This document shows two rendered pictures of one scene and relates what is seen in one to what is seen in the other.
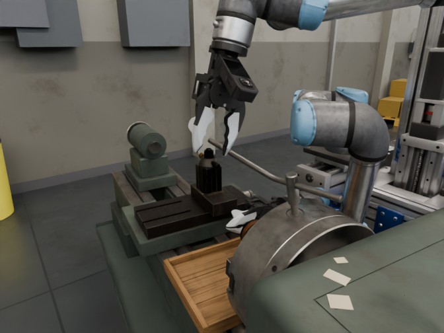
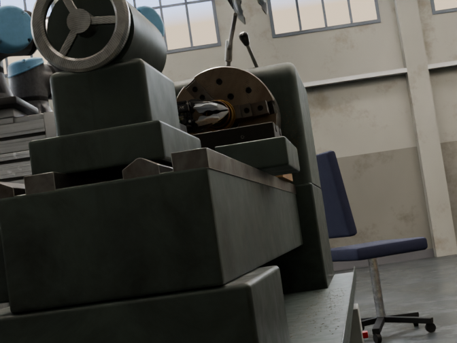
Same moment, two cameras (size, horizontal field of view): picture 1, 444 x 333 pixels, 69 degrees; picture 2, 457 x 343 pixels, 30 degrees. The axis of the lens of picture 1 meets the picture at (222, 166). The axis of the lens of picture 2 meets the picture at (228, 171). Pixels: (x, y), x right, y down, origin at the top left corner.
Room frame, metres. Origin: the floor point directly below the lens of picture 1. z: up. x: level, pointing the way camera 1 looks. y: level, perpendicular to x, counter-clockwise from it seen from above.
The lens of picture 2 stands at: (2.62, 1.33, 0.75)
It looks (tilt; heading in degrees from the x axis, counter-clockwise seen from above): 4 degrees up; 216
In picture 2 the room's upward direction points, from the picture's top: 8 degrees counter-clockwise
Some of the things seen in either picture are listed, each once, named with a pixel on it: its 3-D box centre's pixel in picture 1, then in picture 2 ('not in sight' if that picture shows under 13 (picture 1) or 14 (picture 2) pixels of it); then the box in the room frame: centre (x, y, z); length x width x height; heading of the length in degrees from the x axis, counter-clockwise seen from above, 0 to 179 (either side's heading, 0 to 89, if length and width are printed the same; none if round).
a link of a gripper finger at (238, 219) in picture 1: (238, 215); (209, 106); (0.80, -0.04, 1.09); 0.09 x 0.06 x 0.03; 118
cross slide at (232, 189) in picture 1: (195, 208); (185, 150); (1.11, 0.11, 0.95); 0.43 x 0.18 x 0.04; 118
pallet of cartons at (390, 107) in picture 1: (409, 102); not in sight; (6.85, -4.00, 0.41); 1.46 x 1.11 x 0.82; 125
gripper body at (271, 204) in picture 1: (267, 211); (171, 118); (0.85, -0.14, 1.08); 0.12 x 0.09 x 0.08; 118
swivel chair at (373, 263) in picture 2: not in sight; (366, 241); (-2.09, -1.18, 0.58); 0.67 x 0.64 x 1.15; 129
